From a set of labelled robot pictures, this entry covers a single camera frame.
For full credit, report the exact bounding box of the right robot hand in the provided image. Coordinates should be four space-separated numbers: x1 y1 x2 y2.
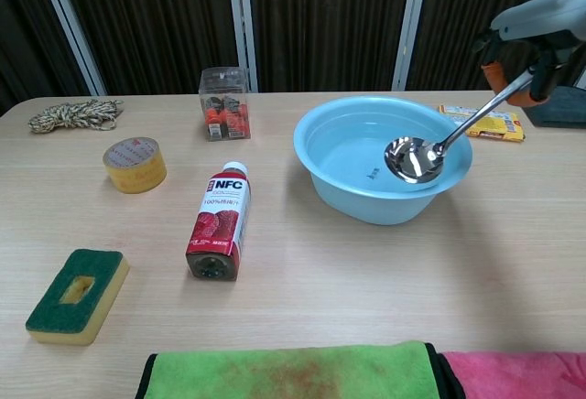
472 0 586 108

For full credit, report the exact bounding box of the silver metal ladle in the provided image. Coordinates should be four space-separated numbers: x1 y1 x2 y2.
383 69 537 185

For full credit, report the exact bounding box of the large light blue basin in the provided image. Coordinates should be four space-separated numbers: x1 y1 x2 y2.
292 95 474 227

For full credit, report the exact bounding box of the dark grey folded cloth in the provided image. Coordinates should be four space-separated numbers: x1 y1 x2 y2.
520 82 586 129

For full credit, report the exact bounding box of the yellow flat packet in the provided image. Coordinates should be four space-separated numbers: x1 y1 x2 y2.
438 103 526 145

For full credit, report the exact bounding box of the dark brown ribbed curtain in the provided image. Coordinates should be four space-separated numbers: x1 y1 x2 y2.
0 0 586 116

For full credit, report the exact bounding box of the clear box with orange parts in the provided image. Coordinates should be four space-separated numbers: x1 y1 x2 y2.
198 66 252 143

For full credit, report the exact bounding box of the pink microfiber cloth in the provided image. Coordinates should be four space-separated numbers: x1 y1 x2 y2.
434 350 586 399

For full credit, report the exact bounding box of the red NFC juice bottle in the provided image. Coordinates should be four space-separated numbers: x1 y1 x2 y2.
185 160 253 282

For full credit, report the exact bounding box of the yellow tape roll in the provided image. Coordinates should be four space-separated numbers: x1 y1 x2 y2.
102 136 168 195

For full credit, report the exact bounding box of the green microfiber cloth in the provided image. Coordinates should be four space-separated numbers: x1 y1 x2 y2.
136 340 441 399

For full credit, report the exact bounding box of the green and yellow sponge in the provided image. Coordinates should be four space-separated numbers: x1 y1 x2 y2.
25 248 132 346

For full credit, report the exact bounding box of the grey metal frame post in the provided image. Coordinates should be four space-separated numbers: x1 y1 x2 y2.
224 0 259 94
391 0 432 92
34 0 108 97

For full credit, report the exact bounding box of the beige braided rope bundle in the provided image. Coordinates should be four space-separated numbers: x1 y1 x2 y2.
27 99 125 135

